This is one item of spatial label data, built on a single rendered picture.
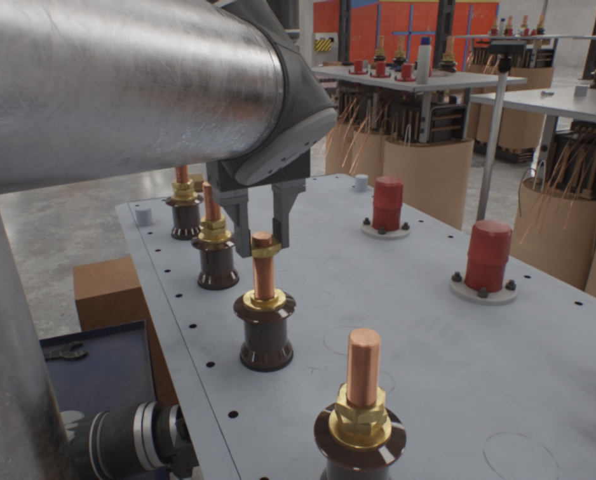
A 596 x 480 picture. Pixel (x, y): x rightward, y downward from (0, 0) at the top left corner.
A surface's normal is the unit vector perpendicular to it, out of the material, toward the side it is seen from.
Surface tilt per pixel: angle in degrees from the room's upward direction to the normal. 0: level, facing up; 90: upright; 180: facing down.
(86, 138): 125
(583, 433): 0
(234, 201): 90
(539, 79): 90
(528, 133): 90
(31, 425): 83
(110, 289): 0
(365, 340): 0
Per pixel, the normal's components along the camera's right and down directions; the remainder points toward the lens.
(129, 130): 0.82, 0.57
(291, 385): 0.00, -0.91
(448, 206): 0.42, 0.36
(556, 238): -0.57, 0.33
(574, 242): -0.21, 0.39
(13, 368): 0.81, 0.11
